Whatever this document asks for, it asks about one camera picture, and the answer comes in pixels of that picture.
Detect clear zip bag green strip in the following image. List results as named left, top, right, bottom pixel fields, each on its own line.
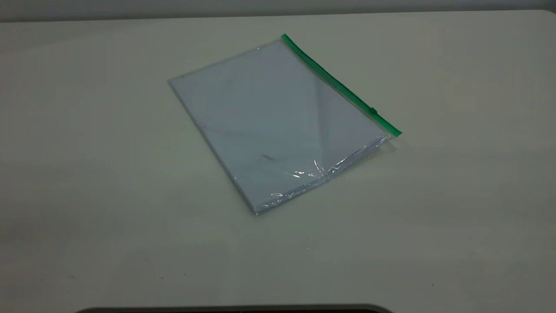
left=167, top=33, right=402, bottom=216

